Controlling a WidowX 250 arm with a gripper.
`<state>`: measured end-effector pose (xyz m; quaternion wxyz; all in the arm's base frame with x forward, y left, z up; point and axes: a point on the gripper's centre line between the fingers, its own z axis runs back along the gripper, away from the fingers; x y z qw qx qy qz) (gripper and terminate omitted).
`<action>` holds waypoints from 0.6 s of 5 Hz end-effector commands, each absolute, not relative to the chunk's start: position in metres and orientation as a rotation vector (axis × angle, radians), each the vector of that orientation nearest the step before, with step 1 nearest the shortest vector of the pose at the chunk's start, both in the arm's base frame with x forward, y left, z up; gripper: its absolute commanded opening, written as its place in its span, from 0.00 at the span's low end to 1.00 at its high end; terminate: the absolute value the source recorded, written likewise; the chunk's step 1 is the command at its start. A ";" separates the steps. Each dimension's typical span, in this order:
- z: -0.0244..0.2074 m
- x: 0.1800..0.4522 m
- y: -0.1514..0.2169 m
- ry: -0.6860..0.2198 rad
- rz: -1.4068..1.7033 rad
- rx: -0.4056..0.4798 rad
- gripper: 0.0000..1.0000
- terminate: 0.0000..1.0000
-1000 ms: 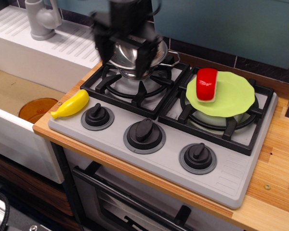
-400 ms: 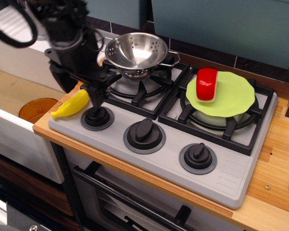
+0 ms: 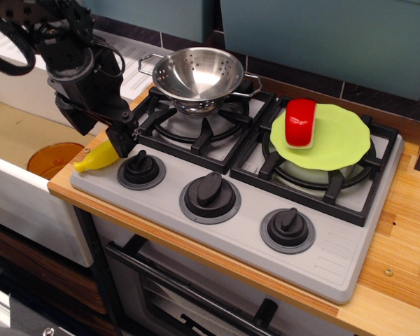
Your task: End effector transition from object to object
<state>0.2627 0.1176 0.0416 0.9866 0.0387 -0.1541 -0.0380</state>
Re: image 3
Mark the black stove knob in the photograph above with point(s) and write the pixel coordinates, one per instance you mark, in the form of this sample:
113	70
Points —
141	172
287	231
210	199

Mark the toy oven door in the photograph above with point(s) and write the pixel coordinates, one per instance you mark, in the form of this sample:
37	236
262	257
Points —
185	307

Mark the black middle stove knob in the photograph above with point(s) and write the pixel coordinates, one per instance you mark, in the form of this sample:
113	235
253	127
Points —
210	199

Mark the black right stove knob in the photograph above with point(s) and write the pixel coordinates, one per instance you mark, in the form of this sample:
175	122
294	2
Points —
287	231

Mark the black left burner grate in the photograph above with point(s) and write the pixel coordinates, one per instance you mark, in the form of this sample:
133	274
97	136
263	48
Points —
211	141

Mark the black left stove knob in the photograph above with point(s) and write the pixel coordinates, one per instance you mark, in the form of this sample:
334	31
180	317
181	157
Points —
141	172

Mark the black right burner grate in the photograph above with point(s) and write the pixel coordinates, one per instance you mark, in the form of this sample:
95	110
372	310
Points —
355	194

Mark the black burner grate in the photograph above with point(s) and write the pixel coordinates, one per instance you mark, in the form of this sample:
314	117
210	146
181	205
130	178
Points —
211	141
355	194

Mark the white toy sink unit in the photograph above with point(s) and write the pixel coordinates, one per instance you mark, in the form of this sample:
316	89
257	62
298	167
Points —
30	121

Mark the grey toy stove top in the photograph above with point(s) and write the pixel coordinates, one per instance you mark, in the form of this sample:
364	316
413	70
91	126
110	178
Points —
329	268

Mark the red white cheese wedge toy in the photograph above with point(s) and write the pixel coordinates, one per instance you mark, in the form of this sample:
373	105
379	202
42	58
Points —
300	120

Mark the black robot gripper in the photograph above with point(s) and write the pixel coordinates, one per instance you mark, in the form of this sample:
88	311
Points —
90	93

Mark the yellow toy banana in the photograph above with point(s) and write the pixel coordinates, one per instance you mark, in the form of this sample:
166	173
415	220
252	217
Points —
101	156

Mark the light green plastic plate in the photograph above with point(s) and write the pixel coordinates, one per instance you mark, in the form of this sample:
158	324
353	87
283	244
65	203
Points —
341	139

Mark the stainless steel colander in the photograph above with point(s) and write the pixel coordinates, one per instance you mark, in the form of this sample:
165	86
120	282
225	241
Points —
198	80

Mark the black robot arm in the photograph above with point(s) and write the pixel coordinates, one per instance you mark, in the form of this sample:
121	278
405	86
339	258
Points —
58	31

